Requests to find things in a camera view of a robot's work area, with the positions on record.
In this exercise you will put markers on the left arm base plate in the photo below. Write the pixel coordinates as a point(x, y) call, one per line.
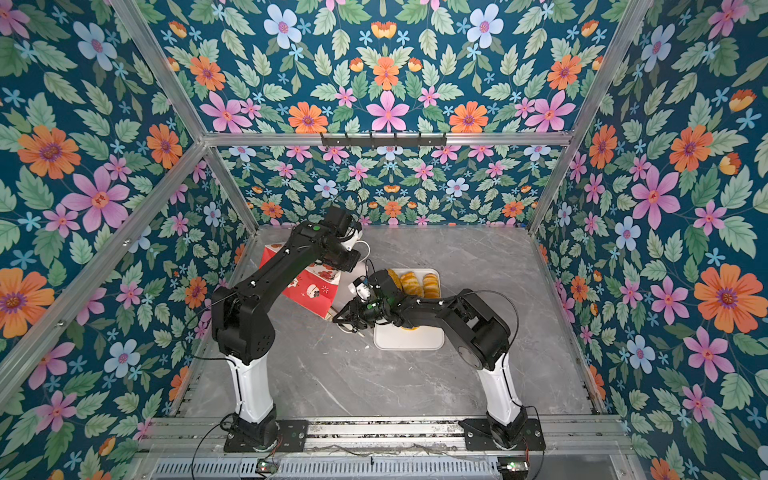
point(282, 436)

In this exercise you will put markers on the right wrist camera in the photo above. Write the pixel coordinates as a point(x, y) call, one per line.
point(363, 290)

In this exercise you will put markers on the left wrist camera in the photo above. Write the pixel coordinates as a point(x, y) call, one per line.
point(353, 235)

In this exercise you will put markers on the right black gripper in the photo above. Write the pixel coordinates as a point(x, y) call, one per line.
point(356, 314)

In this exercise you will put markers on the long fake bread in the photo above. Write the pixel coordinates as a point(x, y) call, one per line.
point(431, 286)

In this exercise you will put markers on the black hook rail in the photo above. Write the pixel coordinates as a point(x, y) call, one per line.
point(371, 140)

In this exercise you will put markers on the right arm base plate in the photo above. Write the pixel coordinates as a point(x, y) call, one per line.
point(484, 434)

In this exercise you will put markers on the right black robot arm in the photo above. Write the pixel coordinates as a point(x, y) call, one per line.
point(479, 335)

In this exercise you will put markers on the white rectangular tray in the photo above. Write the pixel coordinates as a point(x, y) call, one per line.
point(392, 338)

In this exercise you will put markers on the yellow oval fake bread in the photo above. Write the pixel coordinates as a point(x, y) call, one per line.
point(395, 279)

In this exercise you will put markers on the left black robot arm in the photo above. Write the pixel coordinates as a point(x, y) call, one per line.
point(244, 332)

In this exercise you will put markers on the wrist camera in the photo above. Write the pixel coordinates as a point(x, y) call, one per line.
point(353, 235)
point(363, 290)

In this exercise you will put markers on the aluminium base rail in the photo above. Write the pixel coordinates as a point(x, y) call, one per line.
point(378, 435)

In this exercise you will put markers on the red white paper bag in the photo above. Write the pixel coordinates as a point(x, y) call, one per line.
point(322, 290)

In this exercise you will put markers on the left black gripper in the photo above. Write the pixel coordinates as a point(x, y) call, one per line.
point(349, 263)

